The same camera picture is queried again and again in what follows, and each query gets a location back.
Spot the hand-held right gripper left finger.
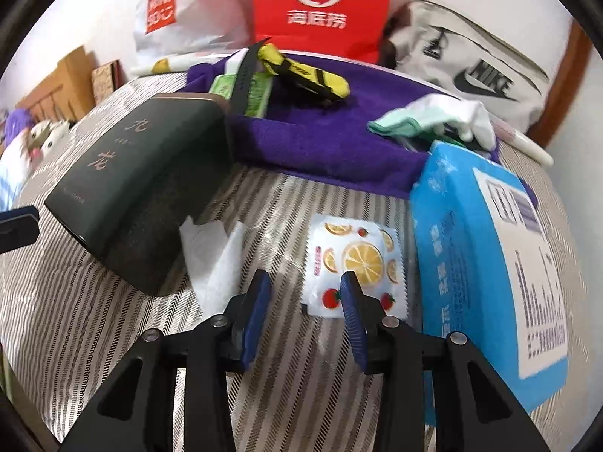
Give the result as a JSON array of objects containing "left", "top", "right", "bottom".
[{"left": 59, "top": 269, "right": 272, "bottom": 452}]

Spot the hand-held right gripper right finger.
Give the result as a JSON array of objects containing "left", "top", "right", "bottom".
[{"left": 339, "top": 270, "right": 552, "bottom": 452}]

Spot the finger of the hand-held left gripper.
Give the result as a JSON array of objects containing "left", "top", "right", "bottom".
[{"left": 0, "top": 205, "right": 40, "bottom": 256}]

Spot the fruit print packet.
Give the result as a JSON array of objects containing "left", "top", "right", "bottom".
[{"left": 301, "top": 215, "right": 408, "bottom": 318}]

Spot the light green cloth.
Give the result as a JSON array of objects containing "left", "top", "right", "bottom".
[{"left": 367, "top": 104, "right": 446, "bottom": 139}]

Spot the green snack packet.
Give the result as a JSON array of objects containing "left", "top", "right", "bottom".
[{"left": 207, "top": 72, "right": 274, "bottom": 118}]

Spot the white cloth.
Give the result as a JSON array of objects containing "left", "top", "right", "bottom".
[{"left": 410, "top": 94, "right": 496, "bottom": 149}]

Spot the black strap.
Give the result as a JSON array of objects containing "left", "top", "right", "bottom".
[{"left": 229, "top": 38, "right": 273, "bottom": 115}]

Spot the yellow box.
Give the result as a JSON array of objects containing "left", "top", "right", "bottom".
[{"left": 258, "top": 43, "right": 350, "bottom": 105}]

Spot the white crumpled tissue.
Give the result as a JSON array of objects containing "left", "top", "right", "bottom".
[{"left": 179, "top": 217, "right": 246, "bottom": 314}]

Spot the white plush toy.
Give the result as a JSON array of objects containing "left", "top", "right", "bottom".
[{"left": 0, "top": 120, "right": 72, "bottom": 173}]

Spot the purple plush toy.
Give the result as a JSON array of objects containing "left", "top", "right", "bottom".
[{"left": 0, "top": 108, "right": 36, "bottom": 144}]

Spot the blue cardboard box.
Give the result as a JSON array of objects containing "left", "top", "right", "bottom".
[{"left": 409, "top": 140, "right": 582, "bottom": 427}]

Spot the dark green box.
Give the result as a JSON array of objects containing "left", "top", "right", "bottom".
[{"left": 44, "top": 94, "right": 236, "bottom": 297}]

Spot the brown wooden board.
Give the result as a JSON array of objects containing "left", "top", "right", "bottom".
[{"left": 16, "top": 46, "right": 102, "bottom": 123}]

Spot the brown patterned box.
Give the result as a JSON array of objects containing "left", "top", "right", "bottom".
[{"left": 92, "top": 59, "right": 124, "bottom": 104}]

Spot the purple towel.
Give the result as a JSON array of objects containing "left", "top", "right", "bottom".
[{"left": 186, "top": 59, "right": 538, "bottom": 199}]

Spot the white plastic shopping bag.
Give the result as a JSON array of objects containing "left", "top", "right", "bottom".
[{"left": 132, "top": 0, "right": 257, "bottom": 67}]

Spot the grey white sports bag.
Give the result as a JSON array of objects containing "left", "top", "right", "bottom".
[{"left": 381, "top": 1, "right": 552, "bottom": 139}]

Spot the red paper bag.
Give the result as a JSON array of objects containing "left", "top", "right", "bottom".
[{"left": 253, "top": 0, "right": 394, "bottom": 64}]

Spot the brown wooden door frame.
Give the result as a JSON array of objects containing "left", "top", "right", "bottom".
[{"left": 528, "top": 19, "right": 592, "bottom": 149}]

